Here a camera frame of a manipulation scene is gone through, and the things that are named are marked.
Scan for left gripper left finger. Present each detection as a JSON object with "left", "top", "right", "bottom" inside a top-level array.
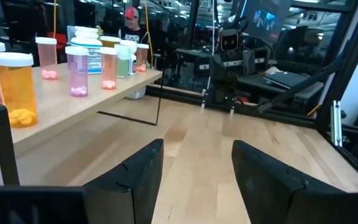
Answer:
[{"left": 84, "top": 139, "right": 164, "bottom": 224}]

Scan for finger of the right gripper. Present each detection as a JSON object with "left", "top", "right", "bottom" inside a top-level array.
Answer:
[
  {"left": 214, "top": 67, "right": 228, "bottom": 83},
  {"left": 227, "top": 67, "right": 241, "bottom": 83}
]

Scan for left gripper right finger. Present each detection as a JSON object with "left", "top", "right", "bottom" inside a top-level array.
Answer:
[{"left": 231, "top": 139, "right": 315, "bottom": 224}]

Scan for white bottle dark label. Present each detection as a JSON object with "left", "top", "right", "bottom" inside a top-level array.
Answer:
[{"left": 119, "top": 39, "right": 138, "bottom": 77}]

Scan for pale green pill bottle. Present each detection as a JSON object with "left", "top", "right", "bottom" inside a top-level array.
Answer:
[{"left": 114, "top": 43, "right": 132, "bottom": 78}]

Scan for wide orange pill bottle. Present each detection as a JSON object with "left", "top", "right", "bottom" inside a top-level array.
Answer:
[{"left": 99, "top": 35, "right": 122, "bottom": 49}]

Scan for large white bottle blue label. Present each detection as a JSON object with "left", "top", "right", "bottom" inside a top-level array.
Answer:
[{"left": 70, "top": 26, "right": 104, "bottom": 75}]

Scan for purple pill bottle white cap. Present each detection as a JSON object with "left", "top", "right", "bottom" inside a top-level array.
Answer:
[{"left": 65, "top": 45, "right": 90, "bottom": 98}]

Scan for small orange pill bottle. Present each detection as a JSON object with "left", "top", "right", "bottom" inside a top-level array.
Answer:
[{"left": 0, "top": 52, "right": 39, "bottom": 129}]

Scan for wooden shelf black legs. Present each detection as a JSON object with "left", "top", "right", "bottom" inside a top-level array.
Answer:
[{"left": 0, "top": 62, "right": 164, "bottom": 187}]

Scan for black laptop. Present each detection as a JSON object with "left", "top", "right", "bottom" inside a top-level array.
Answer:
[{"left": 263, "top": 70, "right": 325, "bottom": 95}]

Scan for black monitor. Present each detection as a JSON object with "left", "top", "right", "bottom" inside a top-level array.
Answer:
[{"left": 244, "top": 0, "right": 294, "bottom": 39}]

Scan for person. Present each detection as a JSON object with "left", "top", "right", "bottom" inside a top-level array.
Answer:
[{"left": 116, "top": 6, "right": 151, "bottom": 44}]

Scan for red object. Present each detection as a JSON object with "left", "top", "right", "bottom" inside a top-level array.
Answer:
[{"left": 47, "top": 30, "right": 68, "bottom": 50}]

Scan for yellow pole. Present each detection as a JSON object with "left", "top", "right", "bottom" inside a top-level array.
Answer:
[{"left": 52, "top": 0, "right": 58, "bottom": 39}]

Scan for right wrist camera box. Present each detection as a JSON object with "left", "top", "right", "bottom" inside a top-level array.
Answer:
[{"left": 218, "top": 29, "right": 241, "bottom": 53}]

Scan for yellow hanging cable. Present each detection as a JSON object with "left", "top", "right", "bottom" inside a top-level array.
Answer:
[{"left": 144, "top": 0, "right": 154, "bottom": 68}]

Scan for thick black cable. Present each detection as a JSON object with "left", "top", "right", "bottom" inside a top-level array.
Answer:
[{"left": 257, "top": 46, "right": 352, "bottom": 113}]

